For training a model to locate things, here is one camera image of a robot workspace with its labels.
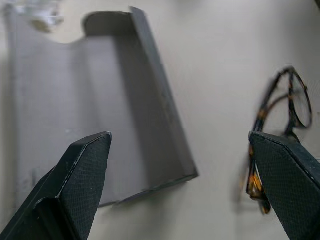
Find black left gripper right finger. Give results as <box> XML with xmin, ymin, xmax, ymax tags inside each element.
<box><xmin>248</xmin><ymin>131</ymin><xmax>320</xmax><ymax>240</ymax></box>

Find grey glasses case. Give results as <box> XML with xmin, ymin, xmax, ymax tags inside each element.
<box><xmin>6</xmin><ymin>6</ymin><xmax>200</xmax><ymax>208</ymax></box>

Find crumpled white paper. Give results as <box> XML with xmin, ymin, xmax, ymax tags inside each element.
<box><xmin>3</xmin><ymin>0</ymin><xmax>65</xmax><ymax>33</ymax></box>

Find tortoiseshell round glasses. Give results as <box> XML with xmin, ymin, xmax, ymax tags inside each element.
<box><xmin>234</xmin><ymin>65</ymin><xmax>313</xmax><ymax>216</ymax></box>

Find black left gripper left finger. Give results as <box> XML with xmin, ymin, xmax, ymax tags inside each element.
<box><xmin>0</xmin><ymin>131</ymin><xmax>113</xmax><ymax>240</ymax></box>

